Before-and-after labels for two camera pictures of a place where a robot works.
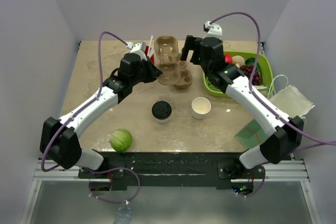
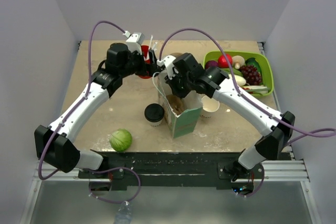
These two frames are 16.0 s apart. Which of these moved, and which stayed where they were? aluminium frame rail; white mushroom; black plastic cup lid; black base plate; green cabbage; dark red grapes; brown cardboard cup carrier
Moved: brown cardboard cup carrier; black plastic cup lid
Stayed: white mushroom; aluminium frame rail; green cabbage; dark red grapes; black base plate
